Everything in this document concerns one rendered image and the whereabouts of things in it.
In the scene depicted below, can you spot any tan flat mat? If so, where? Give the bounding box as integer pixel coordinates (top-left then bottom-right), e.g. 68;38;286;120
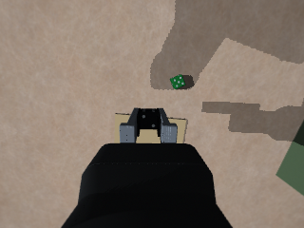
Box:
114;113;186;143

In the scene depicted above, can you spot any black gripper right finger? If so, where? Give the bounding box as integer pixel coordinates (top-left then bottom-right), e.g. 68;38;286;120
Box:
157;108;178;143

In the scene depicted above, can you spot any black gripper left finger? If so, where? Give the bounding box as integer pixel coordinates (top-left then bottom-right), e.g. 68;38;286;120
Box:
119;108;141;143

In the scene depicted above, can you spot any black die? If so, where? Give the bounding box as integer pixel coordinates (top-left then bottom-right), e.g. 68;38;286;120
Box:
140;108;158;129

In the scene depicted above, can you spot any green die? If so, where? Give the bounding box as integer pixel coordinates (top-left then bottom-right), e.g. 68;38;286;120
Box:
170;74;185;89

